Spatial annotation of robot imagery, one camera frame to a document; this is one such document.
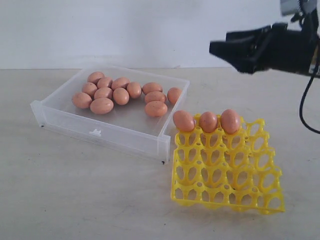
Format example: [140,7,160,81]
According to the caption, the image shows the clear plastic drawer bin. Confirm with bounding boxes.
[30,66,190,162]

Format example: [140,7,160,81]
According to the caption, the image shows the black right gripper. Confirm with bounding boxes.
[209,9,320,75]

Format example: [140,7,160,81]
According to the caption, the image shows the brown egg middle row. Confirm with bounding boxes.
[93,87,113,100]

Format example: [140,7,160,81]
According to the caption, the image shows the yellow plastic egg tray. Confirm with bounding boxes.
[170,118,285,215]

